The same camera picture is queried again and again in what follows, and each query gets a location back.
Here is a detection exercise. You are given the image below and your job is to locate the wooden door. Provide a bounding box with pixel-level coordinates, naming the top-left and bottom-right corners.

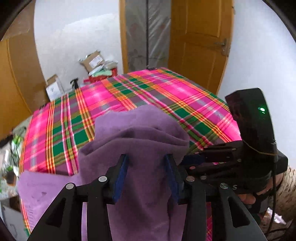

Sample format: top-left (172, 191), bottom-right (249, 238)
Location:
top-left (168, 0), bottom-right (234, 95)

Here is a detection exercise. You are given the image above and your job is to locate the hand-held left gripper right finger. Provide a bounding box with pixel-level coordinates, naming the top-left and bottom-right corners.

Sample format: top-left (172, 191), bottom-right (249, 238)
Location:
top-left (164, 153), bottom-right (267, 241)

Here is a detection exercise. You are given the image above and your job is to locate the white cardboard box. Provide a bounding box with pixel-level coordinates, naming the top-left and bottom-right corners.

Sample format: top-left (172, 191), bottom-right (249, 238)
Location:
top-left (46, 74), bottom-right (65, 101)

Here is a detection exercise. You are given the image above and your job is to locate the wooden door frame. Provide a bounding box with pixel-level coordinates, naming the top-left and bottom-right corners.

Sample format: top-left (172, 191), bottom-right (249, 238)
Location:
top-left (119, 0), bottom-right (129, 75)

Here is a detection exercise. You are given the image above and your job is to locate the person's right hand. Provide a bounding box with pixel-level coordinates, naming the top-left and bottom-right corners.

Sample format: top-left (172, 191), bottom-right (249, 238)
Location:
top-left (238, 193), bottom-right (256, 205)

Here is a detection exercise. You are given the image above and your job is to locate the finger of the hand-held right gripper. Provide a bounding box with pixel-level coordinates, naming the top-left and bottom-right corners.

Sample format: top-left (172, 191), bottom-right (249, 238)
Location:
top-left (193, 141), bottom-right (243, 164)
top-left (180, 155), bottom-right (242, 179)

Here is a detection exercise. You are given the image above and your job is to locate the purple fleece garment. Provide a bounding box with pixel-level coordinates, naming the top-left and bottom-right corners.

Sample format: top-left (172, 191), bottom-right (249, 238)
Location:
top-left (17, 105), bottom-right (190, 241)

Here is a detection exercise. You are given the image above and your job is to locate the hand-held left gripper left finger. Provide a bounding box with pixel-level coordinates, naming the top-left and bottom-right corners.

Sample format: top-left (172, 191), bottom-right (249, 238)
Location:
top-left (27, 154), bottom-right (129, 241)

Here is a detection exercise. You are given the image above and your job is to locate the red box with packets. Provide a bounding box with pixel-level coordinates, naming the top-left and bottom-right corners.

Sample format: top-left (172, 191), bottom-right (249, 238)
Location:
top-left (88, 67), bottom-right (117, 84)

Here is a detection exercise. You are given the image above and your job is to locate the open brown cardboard box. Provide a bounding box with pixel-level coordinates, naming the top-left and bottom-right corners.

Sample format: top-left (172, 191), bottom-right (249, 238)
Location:
top-left (80, 51), bottom-right (104, 71)

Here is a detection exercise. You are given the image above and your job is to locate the wooden wardrobe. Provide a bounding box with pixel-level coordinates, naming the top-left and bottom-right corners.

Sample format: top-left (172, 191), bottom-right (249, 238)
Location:
top-left (0, 7), bottom-right (50, 139)

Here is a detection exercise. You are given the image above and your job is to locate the plastic-wrapped grey mattress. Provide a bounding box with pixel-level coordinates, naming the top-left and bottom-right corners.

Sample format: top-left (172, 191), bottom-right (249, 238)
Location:
top-left (125, 0), bottom-right (171, 70)

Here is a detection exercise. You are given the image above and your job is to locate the metal door handle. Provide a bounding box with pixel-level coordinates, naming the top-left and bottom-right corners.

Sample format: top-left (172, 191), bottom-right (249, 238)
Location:
top-left (214, 38), bottom-right (232, 57)

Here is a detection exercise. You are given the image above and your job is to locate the pink green plaid bed sheet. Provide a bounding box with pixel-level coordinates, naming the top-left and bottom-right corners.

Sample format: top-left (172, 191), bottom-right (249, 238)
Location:
top-left (18, 68), bottom-right (242, 241)

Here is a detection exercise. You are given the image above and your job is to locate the person's right forearm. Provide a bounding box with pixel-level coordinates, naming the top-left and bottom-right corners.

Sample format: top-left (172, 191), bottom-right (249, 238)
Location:
top-left (269, 167), bottom-right (296, 222)

